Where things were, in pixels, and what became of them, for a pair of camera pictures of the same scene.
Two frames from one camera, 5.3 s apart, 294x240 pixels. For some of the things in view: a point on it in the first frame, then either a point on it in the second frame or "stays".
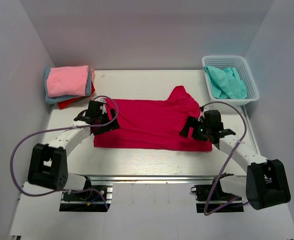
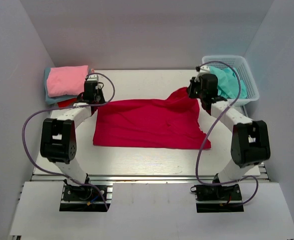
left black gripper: [113, 125] to [102, 100]
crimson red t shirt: [154, 124] stays
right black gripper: [190, 122] to [193, 85]
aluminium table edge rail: [145, 178] stays
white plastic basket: [240, 66] stays
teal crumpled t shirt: [225, 83] stays
